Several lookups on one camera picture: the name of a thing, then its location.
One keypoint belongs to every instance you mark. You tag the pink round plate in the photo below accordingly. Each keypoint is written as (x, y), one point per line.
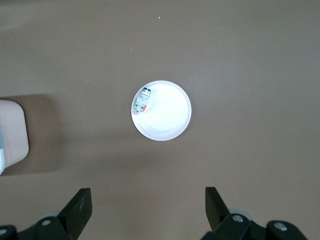
(165, 117)

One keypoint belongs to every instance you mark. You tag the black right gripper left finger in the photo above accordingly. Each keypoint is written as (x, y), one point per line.
(72, 215)

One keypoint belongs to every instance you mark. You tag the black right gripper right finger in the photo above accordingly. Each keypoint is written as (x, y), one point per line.
(220, 217)

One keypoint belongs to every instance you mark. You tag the brown table mat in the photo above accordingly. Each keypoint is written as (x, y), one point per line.
(225, 50)

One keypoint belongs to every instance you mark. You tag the white lidded storage box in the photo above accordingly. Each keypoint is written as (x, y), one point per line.
(12, 130)

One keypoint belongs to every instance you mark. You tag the white switch with green button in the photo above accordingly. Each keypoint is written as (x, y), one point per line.
(141, 102)

